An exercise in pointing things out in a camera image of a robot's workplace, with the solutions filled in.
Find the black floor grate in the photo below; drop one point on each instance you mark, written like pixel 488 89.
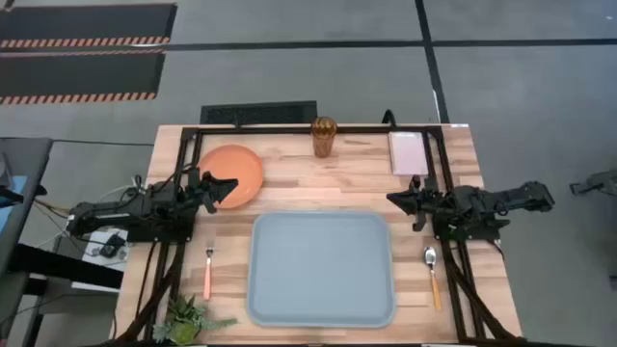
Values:
pixel 260 113

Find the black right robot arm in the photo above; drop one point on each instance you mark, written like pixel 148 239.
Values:
pixel 520 195

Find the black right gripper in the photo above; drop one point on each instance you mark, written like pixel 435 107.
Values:
pixel 431 202

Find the green plant in black pot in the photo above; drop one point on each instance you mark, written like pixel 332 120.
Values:
pixel 185 323

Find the grey desk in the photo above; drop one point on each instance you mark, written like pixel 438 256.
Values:
pixel 29 154

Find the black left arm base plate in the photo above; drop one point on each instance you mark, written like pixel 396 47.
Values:
pixel 159 237

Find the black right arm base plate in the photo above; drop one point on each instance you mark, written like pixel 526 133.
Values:
pixel 482 235

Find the blue item on desk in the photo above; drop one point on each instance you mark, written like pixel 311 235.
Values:
pixel 9 212

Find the grey plastic tray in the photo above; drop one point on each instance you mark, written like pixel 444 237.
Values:
pixel 320 270

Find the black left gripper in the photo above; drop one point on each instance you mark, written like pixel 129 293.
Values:
pixel 200 190

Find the dark metal chair base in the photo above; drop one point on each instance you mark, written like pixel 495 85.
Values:
pixel 598 182

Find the amber ribbed cup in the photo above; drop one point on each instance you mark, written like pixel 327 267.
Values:
pixel 323 137

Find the orange round plate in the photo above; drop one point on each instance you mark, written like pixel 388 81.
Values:
pixel 241 166

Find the small black controller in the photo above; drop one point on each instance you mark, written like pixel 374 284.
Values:
pixel 112 244

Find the black aluminium table frame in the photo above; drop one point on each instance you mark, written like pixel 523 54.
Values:
pixel 270 130

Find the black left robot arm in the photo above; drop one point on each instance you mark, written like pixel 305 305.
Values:
pixel 120 212

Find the black hazard striped floor mat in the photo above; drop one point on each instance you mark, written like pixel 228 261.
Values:
pixel 87 21
pixel 79 72

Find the white paper sheet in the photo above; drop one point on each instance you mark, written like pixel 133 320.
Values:
pixel 91 253

